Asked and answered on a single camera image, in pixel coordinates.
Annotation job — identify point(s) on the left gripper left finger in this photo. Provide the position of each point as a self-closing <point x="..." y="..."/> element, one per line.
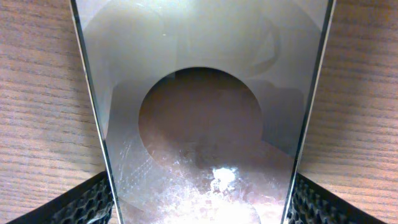
<point x="90" y="202"/>

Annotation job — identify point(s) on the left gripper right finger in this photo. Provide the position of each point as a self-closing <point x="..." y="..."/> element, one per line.
<point x="312" y="204"/>

